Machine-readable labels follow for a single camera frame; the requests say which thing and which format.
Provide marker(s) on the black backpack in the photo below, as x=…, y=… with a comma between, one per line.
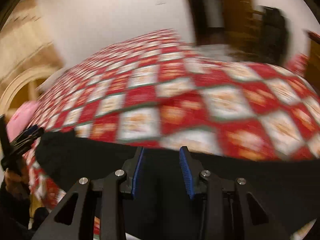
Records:
x=274, y=37

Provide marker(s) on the brown wooden dresser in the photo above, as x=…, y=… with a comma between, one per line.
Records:
x=312, y=70

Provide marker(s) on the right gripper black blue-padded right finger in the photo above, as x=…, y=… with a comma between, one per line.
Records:
x=191, y=169

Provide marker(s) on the red christmas patchwork bedspread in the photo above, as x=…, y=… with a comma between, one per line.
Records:
x=153, y=91

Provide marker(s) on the beige patterned curtain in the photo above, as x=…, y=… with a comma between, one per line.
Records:
x=25, y=43

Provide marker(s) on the cream round headboard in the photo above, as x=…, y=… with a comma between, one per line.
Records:
x=24, y=88

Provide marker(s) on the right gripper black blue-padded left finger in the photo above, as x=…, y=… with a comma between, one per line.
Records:
x=132, y=168

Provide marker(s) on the person's left hand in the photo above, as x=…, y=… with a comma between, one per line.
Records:
x=15, y=181

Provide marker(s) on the black pants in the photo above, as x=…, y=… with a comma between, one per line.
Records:
x=161, y=208

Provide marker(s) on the pink pillow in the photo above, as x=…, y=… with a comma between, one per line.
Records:
x=21, y=118

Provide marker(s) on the wooden chair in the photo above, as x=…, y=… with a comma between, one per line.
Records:
x=245, y=41

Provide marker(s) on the white wall switch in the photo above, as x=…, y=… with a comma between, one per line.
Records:
x=160, y=3

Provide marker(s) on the brown wooden door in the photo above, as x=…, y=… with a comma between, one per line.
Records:
x=236, y=14

